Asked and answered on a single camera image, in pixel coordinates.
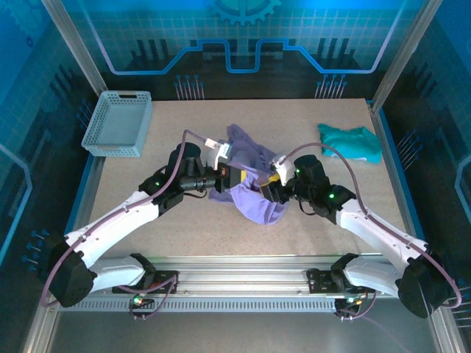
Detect grey slotted cable duct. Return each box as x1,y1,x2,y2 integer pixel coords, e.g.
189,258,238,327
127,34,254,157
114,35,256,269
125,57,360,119
60,298,339,313

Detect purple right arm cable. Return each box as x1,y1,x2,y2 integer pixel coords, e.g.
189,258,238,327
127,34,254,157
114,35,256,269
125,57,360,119
283,142,463,323

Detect light blue perforated plastic basket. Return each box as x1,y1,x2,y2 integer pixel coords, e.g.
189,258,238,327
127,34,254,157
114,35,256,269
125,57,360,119
80,90,154,158

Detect purple t-shirt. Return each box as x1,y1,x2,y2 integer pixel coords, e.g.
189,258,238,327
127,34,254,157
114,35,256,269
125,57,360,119
208,124,290,226

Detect aluminium mounting rail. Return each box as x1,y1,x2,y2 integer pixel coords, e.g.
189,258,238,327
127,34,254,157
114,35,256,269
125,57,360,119
88,254,439,299

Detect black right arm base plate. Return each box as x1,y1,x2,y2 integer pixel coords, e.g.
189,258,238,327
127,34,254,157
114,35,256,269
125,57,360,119
307,268,376,295

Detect teal folded cloth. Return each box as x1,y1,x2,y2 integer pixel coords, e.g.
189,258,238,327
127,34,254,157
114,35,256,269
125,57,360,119
316,123,383,164

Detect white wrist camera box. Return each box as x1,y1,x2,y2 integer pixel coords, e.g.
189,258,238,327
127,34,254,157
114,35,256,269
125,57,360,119
270,154,294,186
206,139,235,172

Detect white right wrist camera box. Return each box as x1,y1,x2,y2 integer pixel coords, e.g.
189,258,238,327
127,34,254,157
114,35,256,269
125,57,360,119
270,154,294,186

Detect grey metal front panel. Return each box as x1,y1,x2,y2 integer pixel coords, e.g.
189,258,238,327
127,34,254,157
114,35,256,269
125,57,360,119
47,312,442,353

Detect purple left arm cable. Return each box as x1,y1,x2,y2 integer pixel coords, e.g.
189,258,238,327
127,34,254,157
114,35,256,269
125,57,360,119
40,129,210,321

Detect small status light board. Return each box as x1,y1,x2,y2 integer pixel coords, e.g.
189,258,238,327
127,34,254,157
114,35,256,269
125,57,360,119
334,296,364,310
128,293,155,308

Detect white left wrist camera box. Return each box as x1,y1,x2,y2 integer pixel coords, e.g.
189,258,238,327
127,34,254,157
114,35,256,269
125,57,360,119
206,139,235,172

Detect aluminium frame post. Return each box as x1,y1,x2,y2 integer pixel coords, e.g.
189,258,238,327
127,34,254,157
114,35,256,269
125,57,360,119
370,0,442,111
40,0,108,96

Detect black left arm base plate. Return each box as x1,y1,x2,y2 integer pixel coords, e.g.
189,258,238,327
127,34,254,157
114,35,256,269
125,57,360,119
112,270,180,295

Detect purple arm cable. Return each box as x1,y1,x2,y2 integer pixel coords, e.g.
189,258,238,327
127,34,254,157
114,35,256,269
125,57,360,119
283,142,463,323
40,129,210,321

